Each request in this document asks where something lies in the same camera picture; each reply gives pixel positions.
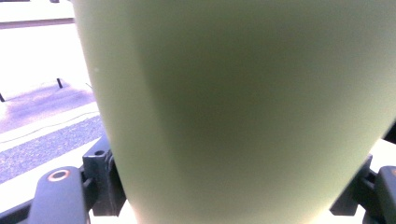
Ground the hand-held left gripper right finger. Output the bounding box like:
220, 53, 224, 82
329, 154, 379, 217

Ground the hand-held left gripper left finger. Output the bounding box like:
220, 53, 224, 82
82, 135, 127, 217

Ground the pale green cup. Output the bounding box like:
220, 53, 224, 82
72, 0, 396, 224

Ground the thin cable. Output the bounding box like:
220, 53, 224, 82
0, 109, 101, 145

